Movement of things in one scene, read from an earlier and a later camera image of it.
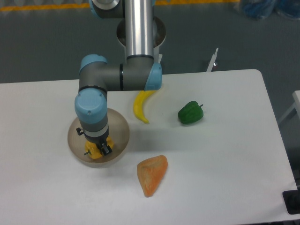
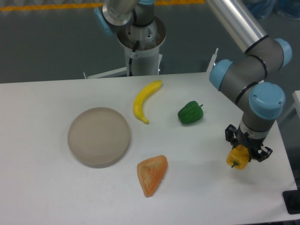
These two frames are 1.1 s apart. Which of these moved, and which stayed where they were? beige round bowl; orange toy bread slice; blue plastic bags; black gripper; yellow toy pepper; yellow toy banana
Moved: yellow toy pepper; black gripper
Stayed: blue plastic bags; orange toy bread slice; beige round bowl; yellow toy banana
